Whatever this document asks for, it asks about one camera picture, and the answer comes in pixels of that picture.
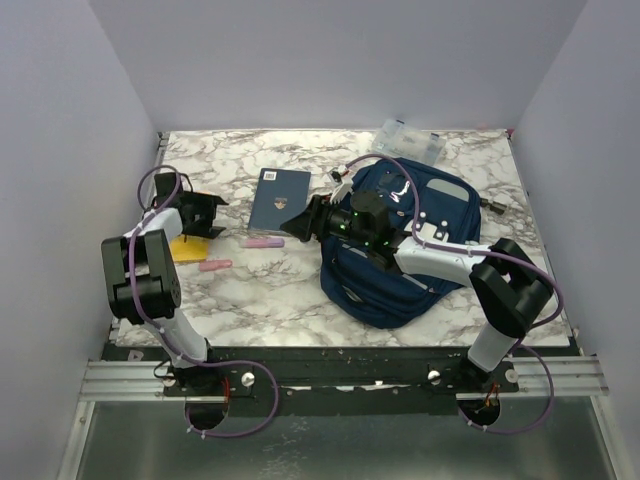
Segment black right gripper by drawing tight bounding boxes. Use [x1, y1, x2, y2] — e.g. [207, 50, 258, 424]
[280, 195, 372, 248]

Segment yellow paperback book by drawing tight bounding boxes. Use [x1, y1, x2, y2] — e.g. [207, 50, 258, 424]
[169, 235, 209, 264]

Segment navy blue student backpack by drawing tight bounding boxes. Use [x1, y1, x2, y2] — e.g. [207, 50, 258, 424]
[320, 158, 481, 329]

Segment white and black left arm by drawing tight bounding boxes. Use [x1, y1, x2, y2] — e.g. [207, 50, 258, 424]
[101, 167, 230, 397]

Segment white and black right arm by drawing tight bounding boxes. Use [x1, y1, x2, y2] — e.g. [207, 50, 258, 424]
[281, 191, 554, 392]

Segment dark blue thin notebook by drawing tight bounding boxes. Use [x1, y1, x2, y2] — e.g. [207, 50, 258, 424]
[248, 168, 311, 233]

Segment pink highlighter pen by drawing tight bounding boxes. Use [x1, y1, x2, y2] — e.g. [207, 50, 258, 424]
[242, 237, 285, 249]

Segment clear plastic screw organiser box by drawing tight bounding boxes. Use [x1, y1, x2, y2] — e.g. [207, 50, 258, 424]
[371, 119, 446, 166]

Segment black and white cylinder tool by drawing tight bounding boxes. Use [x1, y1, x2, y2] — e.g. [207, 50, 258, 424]
[480, 197, 508, 215]

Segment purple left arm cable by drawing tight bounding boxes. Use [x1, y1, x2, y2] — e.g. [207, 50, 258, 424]
[137, 164, 280, 441]

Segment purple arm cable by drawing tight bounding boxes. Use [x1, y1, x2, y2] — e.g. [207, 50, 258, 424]
[344, 154, 566, 436]
[137, 164, 280, 441]

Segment aluminium front mounting rail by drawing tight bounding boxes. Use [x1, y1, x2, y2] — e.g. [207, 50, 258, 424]
[59, 344, 630, 479]

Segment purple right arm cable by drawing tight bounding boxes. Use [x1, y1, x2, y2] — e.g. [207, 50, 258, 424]
[344, 154, 566, 436]

